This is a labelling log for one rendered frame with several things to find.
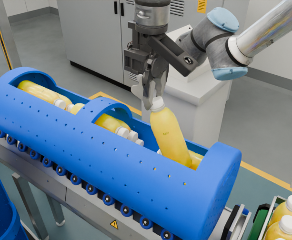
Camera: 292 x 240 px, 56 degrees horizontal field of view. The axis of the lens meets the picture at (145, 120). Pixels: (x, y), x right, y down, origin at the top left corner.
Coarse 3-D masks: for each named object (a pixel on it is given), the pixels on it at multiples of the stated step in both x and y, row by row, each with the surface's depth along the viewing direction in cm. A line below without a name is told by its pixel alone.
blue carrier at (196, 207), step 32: (0, 96) 99; (32, 96) 93; (0, 128) 105; (32, 128) 91; (64, 128) 84; (96, 128) 80; (64, 160) 86; (96, 160) 78; (128, 160) 73; (160, 160) 70; (224, 160) 67; (128, 192) 74; (160, 192) 68; (192, 192) 65; (224, 192) 74; (160, 224) 74; (192, 224) 65
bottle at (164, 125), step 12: (168, 108) 72; (156, 120) 70; (168, 120) 70; (156, 132) 72; (168, 132) 71; (180, 132) 73; (168, 144) 72; (180, 144) 73; (168, 156) 74; (180, 156) 74
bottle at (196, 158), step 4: (192, 152) 82; (192, 156) 81; (196, 156) 81; (200, 156) 81; (192, 160) 80; (196, 160) 80; (200, 160) 79; (192, 164) 79; (196, 164) 79; (192, 168) 79; (196, 168) 79
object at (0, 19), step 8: (0, 0) 147; (0, 8) 148; (0, 16) 150; (0, 24) 151; (8, 24) 155; (0, 32) 154; (8, 32) 157; (0, 40) 159; (8, 40) 158; (8, 48) 160; (16, 48) 164; (8, 56) 163; (16, 56) 166; (8, 64) 168; (16, 64) 168
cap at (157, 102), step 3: (159, 96) 72; (153, 99) 72; (156, 99) 71; (159, 99) 70; (153, 102) 69; (156, 102) 69; (159, 102) 70; (162, 102) 70; (153, 105) 70; (156, 105) 70; (159, 105) 70; (150, 108) 71; (153, 108) 70; (156, 108) 70
